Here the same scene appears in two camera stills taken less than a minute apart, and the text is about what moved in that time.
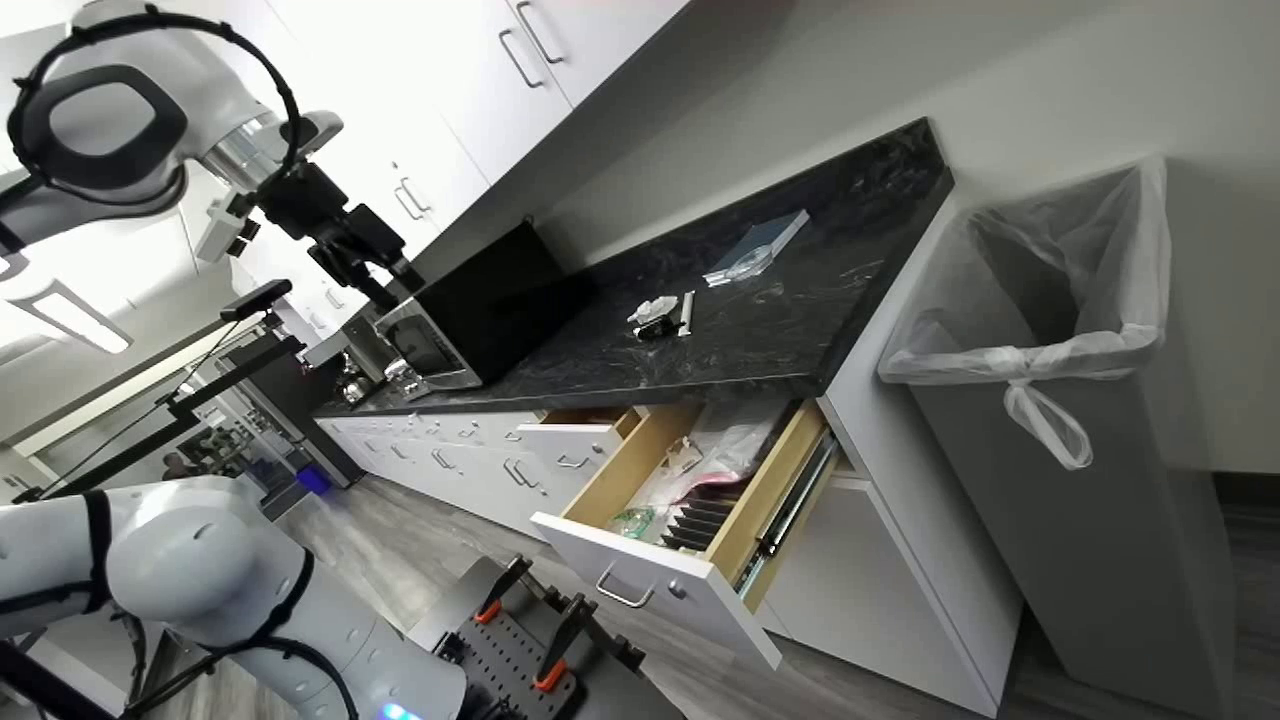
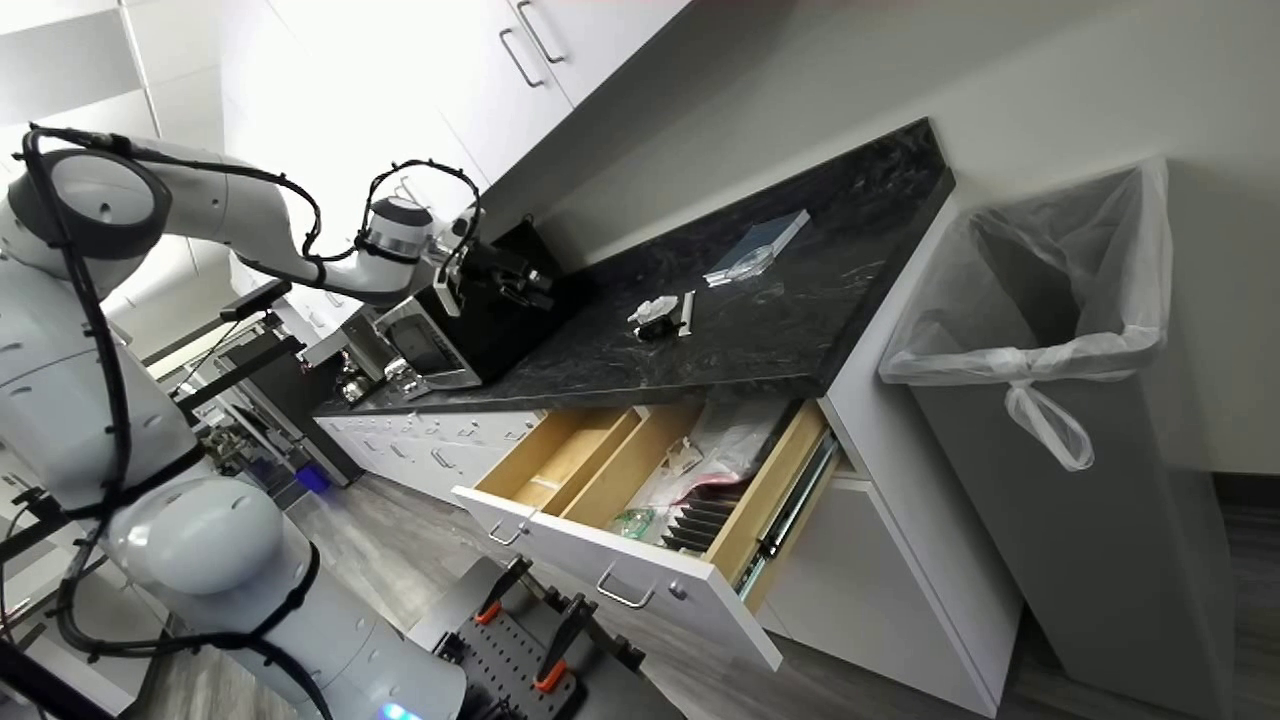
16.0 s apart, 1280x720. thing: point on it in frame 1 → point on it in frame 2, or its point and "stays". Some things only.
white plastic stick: [684, 312] stays
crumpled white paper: [652, 309] stays
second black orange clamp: [580, 622] stays
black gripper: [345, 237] → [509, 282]
